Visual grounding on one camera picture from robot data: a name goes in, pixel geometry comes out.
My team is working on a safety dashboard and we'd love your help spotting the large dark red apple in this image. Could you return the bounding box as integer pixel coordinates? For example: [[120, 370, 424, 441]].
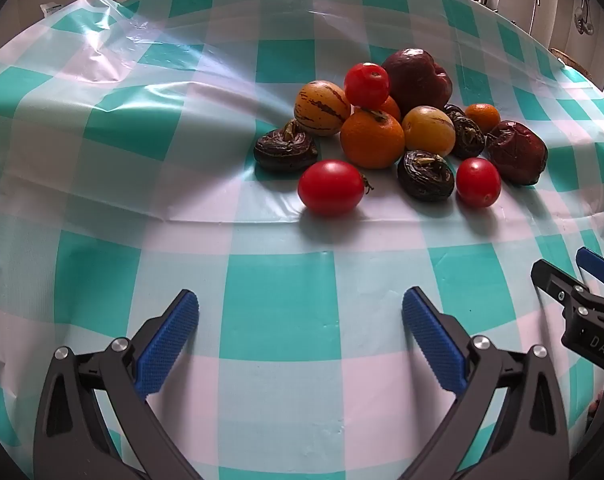
[[382, 48, 453, 116]]

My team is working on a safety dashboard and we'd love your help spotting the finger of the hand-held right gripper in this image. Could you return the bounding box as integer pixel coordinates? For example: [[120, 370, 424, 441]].
[[531, 259, 590, 318], [576, 247, 604, 291]]

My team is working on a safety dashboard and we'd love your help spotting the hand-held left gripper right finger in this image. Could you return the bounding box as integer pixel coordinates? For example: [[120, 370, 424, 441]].
[[399, 286, 570, 480]]

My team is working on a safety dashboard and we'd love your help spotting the hanging metal utensil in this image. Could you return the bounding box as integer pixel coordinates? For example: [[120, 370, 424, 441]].
[[574, 0, 595, 36]]

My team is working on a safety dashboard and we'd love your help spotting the large orange with stem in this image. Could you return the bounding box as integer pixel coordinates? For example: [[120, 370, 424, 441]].
[[340, 109, 406, 169]]

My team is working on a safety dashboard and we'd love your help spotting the striped yellow pepino melon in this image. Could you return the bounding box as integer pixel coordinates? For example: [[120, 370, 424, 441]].
[[294, 80, 352, 137]]

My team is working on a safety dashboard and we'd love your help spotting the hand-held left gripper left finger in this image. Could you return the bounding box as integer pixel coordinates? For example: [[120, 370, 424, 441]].
[[33, 289, 203, 480]]

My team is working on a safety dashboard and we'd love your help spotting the small orange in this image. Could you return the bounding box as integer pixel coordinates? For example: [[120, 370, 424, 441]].
[[464, 103, 501, 134], [379, 95, 402, 122]]

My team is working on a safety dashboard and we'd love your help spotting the wooden basket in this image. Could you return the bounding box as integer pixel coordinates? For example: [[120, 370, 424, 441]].
[[551, 47, 590, 78]]

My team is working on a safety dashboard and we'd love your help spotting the plain yellow pepino melon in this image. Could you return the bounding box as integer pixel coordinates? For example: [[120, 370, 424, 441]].
[[401, 105, 456, 157]]

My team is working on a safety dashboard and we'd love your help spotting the oval red tomato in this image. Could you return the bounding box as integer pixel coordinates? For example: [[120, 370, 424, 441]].
[[297, 160, 374, 217]]

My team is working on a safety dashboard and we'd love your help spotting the green white checked tablecloth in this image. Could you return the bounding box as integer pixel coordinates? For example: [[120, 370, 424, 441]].
[[0, 0, 604, 480]]

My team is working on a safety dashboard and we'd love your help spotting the wrinkled dark red apple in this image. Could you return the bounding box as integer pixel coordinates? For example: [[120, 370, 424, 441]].
[[486, 121, 549, 186]]

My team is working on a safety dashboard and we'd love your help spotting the dark water chestnut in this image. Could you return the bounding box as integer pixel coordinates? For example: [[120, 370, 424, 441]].
[[443, 104, 486, 160], [254, 119, 319, 173], [398, 150, 455, 202]]

